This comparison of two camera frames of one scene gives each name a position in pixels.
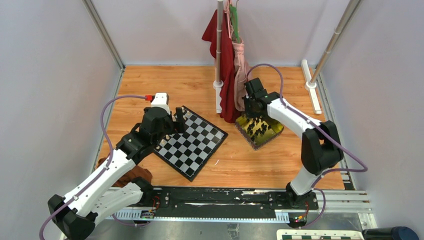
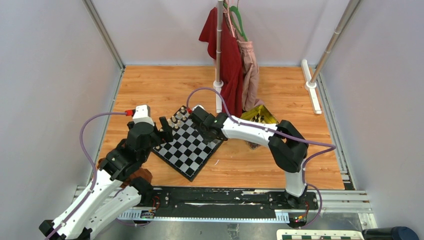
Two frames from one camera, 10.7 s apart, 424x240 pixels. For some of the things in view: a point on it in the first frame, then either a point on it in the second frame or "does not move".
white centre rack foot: [218, 86] does not move
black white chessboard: [188, 152] does not move
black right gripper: [248, 113] -> [208, 139]
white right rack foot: [310, 87] does not move
